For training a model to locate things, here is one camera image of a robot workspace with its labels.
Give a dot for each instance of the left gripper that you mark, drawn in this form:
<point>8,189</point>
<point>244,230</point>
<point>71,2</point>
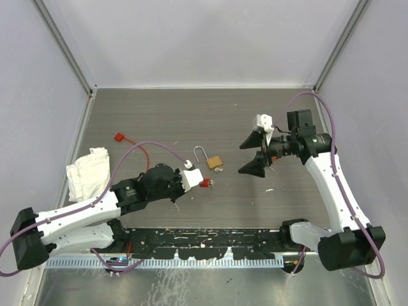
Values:
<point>181,189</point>

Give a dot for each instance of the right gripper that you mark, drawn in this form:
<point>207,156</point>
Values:
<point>255,166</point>

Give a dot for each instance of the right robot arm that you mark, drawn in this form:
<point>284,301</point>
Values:
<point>351,240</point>

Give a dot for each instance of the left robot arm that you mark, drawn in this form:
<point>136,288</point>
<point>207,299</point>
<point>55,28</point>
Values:
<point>93,223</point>

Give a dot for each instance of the brass padlock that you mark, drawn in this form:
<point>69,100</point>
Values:
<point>214,163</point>

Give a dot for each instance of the white cloth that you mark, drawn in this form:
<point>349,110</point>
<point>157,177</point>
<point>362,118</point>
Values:
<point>88,175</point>

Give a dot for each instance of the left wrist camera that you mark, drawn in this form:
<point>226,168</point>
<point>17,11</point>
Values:
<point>190,177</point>

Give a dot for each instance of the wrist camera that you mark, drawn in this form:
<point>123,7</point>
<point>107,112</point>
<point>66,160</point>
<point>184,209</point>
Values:
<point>263,126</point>
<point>190,177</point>

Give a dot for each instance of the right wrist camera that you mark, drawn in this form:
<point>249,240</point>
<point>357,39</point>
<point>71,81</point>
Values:
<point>263,126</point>

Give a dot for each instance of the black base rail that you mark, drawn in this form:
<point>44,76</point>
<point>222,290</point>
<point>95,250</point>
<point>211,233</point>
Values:
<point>207,243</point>

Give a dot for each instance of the slotted cable duct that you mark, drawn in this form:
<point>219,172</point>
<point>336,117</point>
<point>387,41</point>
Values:
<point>91,262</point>

